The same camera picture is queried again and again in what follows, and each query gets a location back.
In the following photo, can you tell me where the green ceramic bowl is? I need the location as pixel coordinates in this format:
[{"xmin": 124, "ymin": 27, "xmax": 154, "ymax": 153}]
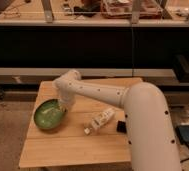
[{"xmin": 33, "ymin": 99, "xmax": 67, "ymax": 130}]

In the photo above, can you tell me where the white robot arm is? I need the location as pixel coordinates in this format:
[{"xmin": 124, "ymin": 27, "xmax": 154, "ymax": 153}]
[{"xmin": 53, "ymin": 70, "xmax": 182, "ymax": 171}]

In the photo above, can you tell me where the clear plastic bottle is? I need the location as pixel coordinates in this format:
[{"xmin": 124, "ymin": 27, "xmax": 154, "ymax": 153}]
[{"xmin": 84, "ymin": 108, "xmax": 115, "ymax": 135}]

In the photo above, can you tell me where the black rectangular box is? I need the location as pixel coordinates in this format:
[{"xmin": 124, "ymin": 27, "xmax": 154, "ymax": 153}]
[{"xmin": 116, "ymin": 121, "xmax": 126, "ymax": 133}]

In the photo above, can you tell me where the wooden table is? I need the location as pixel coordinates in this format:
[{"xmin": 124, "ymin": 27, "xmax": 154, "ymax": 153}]
[{"xmin": 19, "ymin": 79, "xmax": 142, "ymax": 168}]

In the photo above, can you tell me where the black box on shelf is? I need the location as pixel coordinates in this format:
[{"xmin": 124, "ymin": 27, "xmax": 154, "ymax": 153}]
[{"xmin": 173, "ymin": 55, "xmax": 189, "ymax": 82}]

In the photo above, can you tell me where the blue foot pedal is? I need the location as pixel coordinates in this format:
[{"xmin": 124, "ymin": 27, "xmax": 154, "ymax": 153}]
[{"xmin": 175, "ymin": 125, "xmax": 189, "ymax": 144}]

